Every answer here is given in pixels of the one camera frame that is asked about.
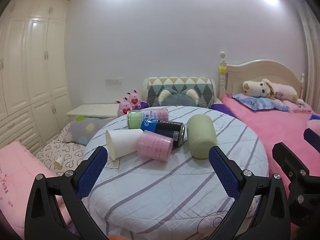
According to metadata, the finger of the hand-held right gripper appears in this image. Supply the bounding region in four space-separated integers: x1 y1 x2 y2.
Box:
272 142 320 228
303 128 320 153

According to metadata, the green cup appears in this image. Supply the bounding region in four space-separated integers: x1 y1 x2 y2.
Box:
186 114 217 159

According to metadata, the white nightstand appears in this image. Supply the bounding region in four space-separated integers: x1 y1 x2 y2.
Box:
66 104 121 118

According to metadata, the purple blanket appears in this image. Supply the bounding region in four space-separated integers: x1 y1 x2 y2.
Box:
210 99 237 117

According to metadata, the blue printed pillow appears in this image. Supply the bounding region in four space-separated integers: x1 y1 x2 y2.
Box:
232 93 313 113

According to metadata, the black and blue canister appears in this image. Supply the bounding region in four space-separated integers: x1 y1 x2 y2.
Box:
140 119 187 148

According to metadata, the white dog plush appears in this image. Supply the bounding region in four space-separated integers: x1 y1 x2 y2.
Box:
242 78 278 98

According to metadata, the pink plastic cup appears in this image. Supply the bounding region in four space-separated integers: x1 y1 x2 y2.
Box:
138 130 174 160

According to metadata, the cream wooden bed headboard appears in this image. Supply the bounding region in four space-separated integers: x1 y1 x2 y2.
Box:
219 51 305 98

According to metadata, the triangle-patterned headboard cover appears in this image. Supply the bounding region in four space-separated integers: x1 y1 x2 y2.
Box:
143 76 216 108

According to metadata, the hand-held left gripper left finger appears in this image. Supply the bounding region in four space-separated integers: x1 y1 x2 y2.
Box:
24 145 111 240

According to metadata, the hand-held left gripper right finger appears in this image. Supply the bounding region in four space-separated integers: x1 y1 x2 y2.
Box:
208 145 292 240

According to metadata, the white paper cup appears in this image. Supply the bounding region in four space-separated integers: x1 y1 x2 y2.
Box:
105 128 144 159

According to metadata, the grey flower pillow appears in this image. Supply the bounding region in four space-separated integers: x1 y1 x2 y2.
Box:
62 116 118 146

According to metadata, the pink rabbit plush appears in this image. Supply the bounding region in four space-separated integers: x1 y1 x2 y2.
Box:
115 99 133 117
125 89 141 110

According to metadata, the cream wardrobe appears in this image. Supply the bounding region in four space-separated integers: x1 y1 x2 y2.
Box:
0 0 71 155

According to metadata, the white curtain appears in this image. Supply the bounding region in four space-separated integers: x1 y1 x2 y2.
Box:
290 0 320 110

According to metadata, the pink quilt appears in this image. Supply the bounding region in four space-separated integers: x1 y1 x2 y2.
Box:
0 141 75 240

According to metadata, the heart-print bed sheet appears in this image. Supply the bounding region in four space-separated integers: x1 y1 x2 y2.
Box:
35 122 88 178

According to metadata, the clear tube of towels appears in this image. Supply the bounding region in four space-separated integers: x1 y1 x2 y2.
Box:
127 108 170 129

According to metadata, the grey cat cushion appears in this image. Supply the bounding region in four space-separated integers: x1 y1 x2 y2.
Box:
153 87 203 108

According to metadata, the striped table cloth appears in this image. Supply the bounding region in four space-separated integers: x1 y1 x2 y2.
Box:
82 105 269 240

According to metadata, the pink fleece blanket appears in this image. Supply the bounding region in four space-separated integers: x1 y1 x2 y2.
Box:
222 95 320 198

